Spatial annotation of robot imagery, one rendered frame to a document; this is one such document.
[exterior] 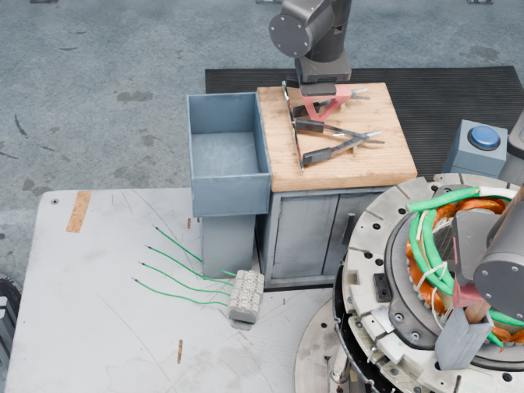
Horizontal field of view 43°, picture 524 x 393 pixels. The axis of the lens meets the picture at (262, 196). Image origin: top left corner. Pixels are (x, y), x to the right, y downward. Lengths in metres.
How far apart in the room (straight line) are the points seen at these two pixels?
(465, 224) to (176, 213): 0.73
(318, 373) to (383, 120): 0.39
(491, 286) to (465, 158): 0.60
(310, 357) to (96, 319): 0.34
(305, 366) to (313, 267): 0.16
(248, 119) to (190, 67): 1.72
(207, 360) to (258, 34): 2.06
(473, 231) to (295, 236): 0.48
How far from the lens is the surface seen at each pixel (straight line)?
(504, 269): 0.43
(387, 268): 0.77
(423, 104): 2.68
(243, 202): 0.92
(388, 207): 0.83
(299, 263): 1.06
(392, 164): 0.92
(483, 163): 1.04
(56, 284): 1.14
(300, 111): 0.94
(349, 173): 0.90
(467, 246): 0.55
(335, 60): 0.89
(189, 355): 1.05
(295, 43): 0.79
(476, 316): 0.65
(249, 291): 1.06
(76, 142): 2.47
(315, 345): 1.04
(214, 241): 1.03
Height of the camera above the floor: 1.72
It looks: 50 degrees down
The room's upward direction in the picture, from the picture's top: 5 degrees clockwise
